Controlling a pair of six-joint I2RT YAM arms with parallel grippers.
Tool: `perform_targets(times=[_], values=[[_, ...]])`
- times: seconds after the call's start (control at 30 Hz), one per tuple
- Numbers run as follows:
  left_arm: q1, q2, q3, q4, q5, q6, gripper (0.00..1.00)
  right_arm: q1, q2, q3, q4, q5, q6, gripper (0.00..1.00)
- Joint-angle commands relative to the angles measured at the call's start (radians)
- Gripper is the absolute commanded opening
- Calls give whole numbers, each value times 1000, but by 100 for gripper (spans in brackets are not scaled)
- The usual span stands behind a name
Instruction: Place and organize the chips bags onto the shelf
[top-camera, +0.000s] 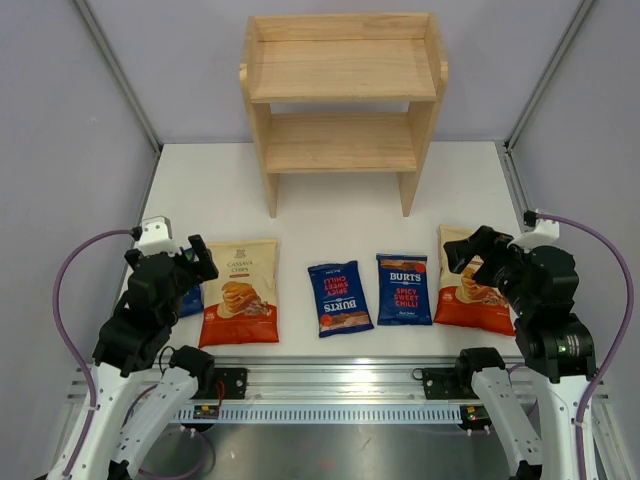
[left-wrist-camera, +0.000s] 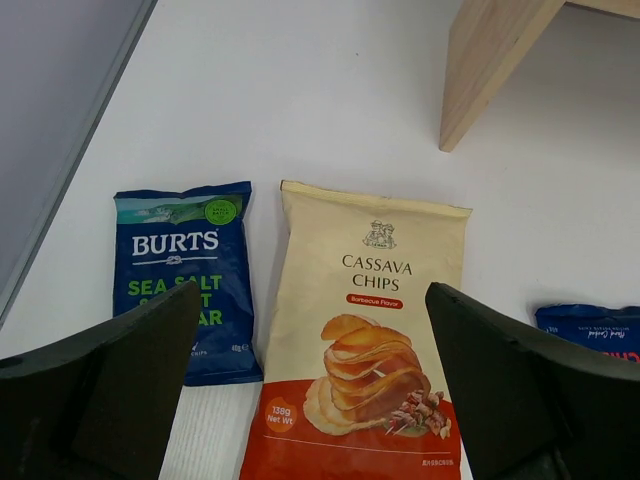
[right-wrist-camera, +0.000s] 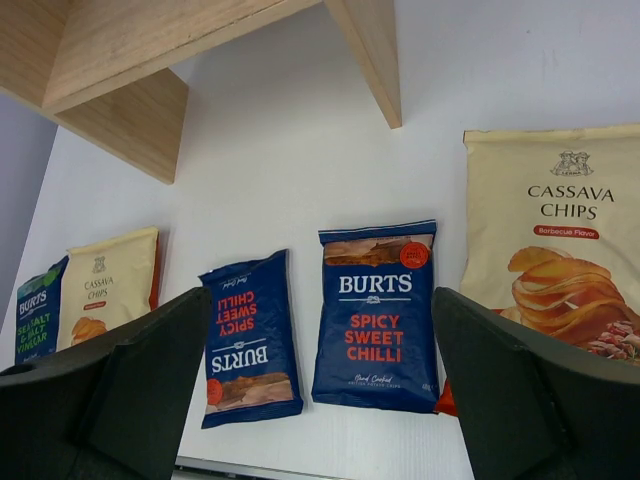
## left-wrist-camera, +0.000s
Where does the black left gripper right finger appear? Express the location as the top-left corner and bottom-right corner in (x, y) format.
(425, 283), (639, 479)

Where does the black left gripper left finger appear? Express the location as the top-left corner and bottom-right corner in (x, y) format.
(1, 281), (200, 479)

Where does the blue spicy chilli bag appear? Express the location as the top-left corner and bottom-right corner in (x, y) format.
(535, 304), (640, 363)

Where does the wooden two-tier shelf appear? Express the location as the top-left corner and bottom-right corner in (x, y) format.
(438, 1), (639, 153)

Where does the blue sea salt vinegar bag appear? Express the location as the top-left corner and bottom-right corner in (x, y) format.
(112, 181), (263, 387)

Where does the aluminium frame post left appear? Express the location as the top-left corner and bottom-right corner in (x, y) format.
(1, 1), (156, 314)

